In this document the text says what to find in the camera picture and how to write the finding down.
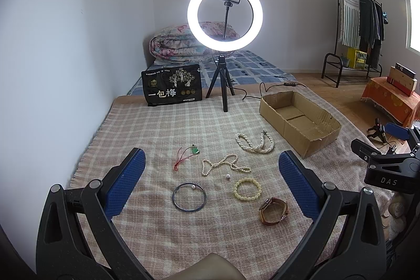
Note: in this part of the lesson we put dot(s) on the folded floral quilt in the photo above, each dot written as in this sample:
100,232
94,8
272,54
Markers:
177,44

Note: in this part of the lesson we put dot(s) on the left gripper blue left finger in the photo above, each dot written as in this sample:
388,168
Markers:
121,180

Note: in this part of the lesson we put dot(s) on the orange cloth covered table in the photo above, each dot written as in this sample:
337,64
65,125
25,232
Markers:
404,109

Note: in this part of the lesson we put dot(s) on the white ring light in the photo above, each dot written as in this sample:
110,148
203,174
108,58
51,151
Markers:
224,45

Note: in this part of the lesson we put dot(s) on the cardboard box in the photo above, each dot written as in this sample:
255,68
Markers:
302,123

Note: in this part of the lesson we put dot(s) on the brown leather watch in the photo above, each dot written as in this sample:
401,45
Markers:
273,211

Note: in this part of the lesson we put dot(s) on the window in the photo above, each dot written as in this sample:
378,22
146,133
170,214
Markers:
413,23

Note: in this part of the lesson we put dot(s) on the black tripod stand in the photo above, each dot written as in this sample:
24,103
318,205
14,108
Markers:
222,73

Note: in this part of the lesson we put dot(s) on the blue patterned mattress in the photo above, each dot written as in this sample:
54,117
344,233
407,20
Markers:
245,67

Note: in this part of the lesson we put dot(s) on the dark hanging clothes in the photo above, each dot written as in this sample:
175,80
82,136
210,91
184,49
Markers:
371,30

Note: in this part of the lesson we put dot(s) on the plaid pink blanket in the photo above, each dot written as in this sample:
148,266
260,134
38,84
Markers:
183,208

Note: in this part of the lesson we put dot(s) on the yellow box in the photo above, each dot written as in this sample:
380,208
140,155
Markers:
357,58

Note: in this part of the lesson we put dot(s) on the black snack bag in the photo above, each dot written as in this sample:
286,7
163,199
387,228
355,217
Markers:
172,85

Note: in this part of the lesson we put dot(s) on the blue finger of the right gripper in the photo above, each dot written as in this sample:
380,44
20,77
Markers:
397,131

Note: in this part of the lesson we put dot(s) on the striped hanging towel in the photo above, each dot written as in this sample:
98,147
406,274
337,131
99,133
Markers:
349,27

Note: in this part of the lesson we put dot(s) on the black phone holder clamp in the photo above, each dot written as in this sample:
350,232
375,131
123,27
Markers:
228,5

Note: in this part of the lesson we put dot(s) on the small black floor tripod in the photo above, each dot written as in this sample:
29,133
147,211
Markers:
377,132

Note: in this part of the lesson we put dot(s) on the black clothes rack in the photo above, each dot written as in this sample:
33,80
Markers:
336,65

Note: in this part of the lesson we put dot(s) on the stacked boxes on table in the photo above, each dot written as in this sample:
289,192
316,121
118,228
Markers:
402,78

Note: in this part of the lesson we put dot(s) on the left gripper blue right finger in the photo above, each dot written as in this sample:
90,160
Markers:
303,184

